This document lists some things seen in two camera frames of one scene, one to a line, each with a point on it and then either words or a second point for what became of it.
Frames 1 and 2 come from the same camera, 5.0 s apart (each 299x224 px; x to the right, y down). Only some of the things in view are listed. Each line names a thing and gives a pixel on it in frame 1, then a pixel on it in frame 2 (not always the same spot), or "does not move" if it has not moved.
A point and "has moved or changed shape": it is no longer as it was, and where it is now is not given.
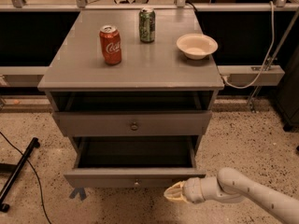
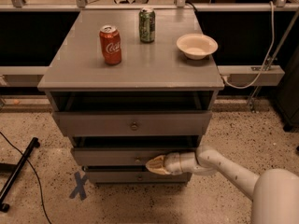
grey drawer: [133, 161] has moved or changed shape
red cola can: [110, 40] does not move
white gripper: [192, 190] → [173, 164]
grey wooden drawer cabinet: [135, 90] does not move
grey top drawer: [133, 123] does not move
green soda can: [147, 23] does not move
